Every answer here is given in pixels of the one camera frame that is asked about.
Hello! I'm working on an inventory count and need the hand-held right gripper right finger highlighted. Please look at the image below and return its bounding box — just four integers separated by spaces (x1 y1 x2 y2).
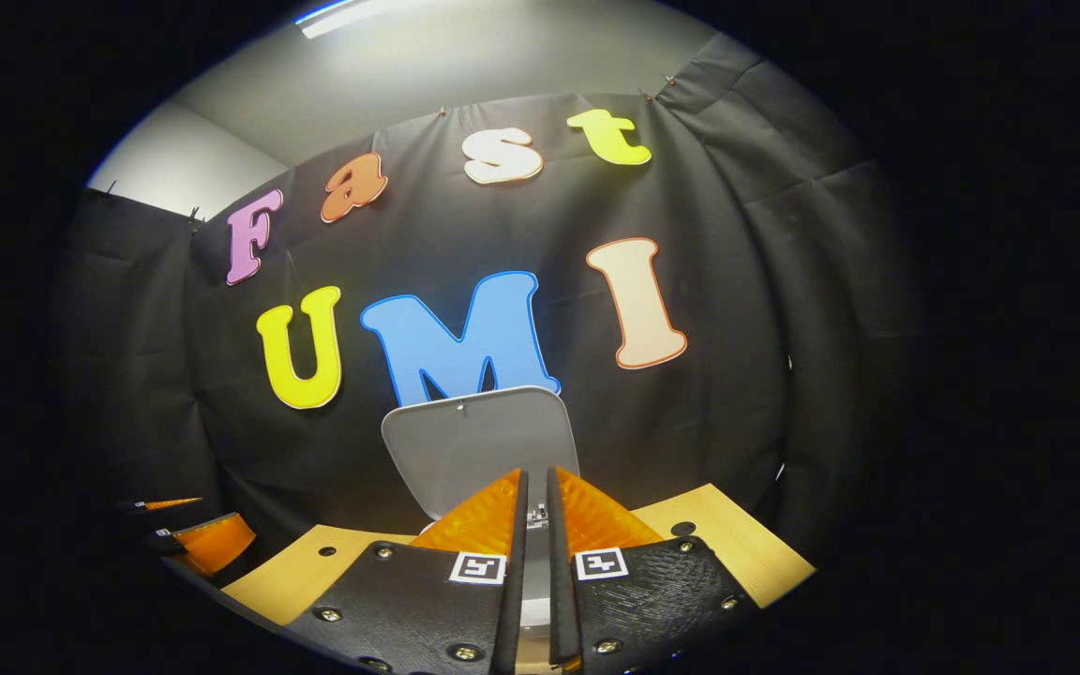
547 466 761 675

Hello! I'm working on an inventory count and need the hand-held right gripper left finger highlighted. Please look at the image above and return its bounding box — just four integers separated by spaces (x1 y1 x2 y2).
282 469 529 675

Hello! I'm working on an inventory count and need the white desktop garbage bin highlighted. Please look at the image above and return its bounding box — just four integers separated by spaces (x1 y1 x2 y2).
381 386 581 638

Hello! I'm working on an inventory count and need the wooden desktop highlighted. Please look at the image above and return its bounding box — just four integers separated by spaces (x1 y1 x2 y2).
221 483 818 675

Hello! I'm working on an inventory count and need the ceiling light panel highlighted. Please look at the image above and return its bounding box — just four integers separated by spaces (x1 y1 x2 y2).
294 0 414 40

